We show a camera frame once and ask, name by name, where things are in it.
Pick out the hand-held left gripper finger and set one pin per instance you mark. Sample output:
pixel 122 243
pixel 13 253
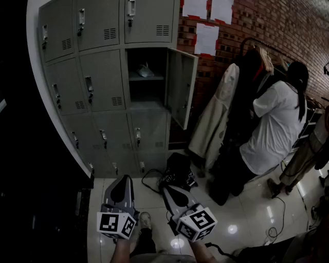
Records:
pixel 110 193
pixel 130 191

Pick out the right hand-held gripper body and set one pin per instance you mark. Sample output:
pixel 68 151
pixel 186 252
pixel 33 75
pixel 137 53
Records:
pixel 196 223

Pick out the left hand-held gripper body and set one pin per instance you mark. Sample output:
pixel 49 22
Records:
pixel 115 223

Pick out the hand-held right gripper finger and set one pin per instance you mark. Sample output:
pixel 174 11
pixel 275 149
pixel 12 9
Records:
pixel 170 203
pixel 189 198

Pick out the grey metal locker cabinet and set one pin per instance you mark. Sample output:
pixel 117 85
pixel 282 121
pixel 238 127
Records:
pixel 102 77

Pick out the clear plastic item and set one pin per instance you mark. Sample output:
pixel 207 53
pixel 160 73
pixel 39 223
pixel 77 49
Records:
pixel 145 71

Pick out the person's left forearm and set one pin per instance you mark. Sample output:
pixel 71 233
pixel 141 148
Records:
pixel 121 250

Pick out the person's right forearm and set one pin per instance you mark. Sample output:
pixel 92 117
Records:
pixel 201 251

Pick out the open grey locker door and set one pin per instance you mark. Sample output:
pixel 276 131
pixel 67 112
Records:
pixel 180 84

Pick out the idle black gripper device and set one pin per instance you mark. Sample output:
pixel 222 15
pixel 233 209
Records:
pixel 169 177
pixel 190 179

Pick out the person's beige shoe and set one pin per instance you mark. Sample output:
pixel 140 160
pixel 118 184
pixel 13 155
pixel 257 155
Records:
pixel 145 220

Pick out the black bag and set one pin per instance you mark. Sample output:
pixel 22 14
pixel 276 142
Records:
pixel 178 164

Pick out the person's black trouser leg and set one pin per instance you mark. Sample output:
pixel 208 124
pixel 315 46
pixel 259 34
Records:
pixel 144 244

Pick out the beige hanging coat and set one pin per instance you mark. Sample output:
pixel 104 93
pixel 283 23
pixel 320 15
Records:
pixel 218 115

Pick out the black hanging garment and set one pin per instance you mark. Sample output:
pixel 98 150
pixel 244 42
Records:
pixel 246 84

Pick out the wooden clothes hanger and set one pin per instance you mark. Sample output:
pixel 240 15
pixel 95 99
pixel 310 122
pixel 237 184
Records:
pixel 266 58

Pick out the white paper sheet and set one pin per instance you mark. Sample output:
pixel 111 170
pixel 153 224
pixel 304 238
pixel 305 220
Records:
pixel 194 7
pixel 206 38
pixel 221 9

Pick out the black metal clothes rack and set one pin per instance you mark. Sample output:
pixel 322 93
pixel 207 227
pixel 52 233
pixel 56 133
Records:
pixel 272 48

